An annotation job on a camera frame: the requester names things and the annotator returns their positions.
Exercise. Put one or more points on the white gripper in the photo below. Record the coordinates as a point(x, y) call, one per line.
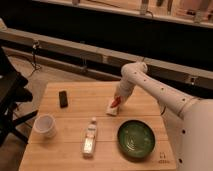
point(122, 93)

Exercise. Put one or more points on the red pepper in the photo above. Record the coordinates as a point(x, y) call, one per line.
point(115, 103)

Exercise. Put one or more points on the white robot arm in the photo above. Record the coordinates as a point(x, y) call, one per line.
point(196, 149)

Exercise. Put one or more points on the white sponge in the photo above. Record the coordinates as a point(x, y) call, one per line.
point(112, 111)

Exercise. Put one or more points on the green bowl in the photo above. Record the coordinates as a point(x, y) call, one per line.
point(135, 139)

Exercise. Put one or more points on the black rectangular block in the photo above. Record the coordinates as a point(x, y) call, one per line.
point(63, 99)

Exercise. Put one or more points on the clear plastic bottle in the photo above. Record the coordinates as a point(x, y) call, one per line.
point(90, 138)

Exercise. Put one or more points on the wooden table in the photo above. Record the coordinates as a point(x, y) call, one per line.
point(86, 100)

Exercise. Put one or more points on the white cup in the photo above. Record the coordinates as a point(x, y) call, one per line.
point(45, 125)

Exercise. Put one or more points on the black chair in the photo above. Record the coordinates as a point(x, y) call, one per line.
point(12, 90)

